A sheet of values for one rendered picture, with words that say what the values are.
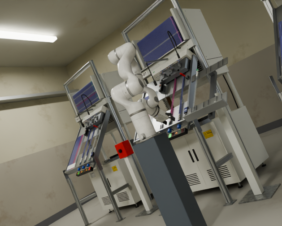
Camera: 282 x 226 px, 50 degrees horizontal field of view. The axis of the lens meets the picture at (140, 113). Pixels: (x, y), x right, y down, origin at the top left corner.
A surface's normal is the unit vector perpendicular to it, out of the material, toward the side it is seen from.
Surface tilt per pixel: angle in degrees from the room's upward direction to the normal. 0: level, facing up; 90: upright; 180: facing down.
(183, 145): 90
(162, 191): 90
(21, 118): 90
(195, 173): 90
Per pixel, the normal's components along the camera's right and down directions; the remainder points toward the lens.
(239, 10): -0.50, 0.14
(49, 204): 0.77, -0.38
